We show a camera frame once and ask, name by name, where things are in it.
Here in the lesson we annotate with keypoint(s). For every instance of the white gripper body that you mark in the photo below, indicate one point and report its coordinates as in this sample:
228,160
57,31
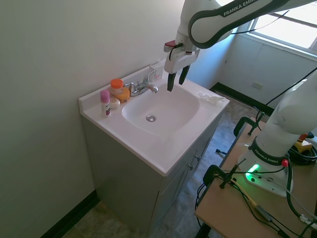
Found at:
178,59

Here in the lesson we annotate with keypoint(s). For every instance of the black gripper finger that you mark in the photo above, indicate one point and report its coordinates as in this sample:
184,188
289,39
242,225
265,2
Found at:
184,74
170,81

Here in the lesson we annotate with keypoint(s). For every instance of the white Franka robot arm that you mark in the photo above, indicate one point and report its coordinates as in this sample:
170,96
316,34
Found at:
277,119

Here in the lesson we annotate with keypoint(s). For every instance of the crumpled white tissue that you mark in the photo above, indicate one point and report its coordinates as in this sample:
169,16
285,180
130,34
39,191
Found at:
211,97

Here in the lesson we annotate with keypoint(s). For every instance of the clear plastic holder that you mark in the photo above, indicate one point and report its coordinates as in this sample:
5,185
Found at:
156,72

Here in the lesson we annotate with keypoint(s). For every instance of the chrome sink faucet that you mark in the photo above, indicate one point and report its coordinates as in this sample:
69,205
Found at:
142,86

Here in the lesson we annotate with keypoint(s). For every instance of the white sink countertop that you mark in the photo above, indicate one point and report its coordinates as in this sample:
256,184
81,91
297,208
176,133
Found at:
158,119

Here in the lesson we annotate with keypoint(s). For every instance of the chrome sink drain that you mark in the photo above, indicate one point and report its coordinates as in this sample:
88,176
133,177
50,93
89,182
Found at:
151,118

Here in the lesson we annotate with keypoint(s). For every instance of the orange cream jar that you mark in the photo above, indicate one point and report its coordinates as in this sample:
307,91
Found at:
123,96

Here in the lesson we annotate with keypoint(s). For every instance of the orange capped pill bottle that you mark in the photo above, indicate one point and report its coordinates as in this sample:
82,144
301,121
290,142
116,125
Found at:
116,86

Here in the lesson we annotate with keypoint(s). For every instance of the small white round jar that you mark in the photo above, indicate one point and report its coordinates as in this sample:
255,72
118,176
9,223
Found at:
114,103

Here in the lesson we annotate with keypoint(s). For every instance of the pink capped deodorant stick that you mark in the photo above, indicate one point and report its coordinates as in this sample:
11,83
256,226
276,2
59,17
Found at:
105,103

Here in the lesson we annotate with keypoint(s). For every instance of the cabinet door knob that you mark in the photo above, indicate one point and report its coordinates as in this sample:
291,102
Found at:
190,166
197,157

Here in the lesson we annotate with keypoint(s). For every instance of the black metal clamp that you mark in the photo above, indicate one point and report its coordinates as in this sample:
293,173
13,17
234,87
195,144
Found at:
220,176
248,124

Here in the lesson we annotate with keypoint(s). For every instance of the grey vanity cabinet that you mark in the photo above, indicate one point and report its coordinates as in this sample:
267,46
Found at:
148,183

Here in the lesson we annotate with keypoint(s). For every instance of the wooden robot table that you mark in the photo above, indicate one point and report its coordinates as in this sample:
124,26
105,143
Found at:
255,196

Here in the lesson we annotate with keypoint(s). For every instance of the yellow emergency stop box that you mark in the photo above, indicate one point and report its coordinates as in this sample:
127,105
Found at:
305,146

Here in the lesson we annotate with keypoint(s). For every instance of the white wall outlet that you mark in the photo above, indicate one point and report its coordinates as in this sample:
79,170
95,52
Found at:
257,85

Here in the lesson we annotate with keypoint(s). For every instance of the window with white frame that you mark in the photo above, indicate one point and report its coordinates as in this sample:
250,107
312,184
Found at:
287,22

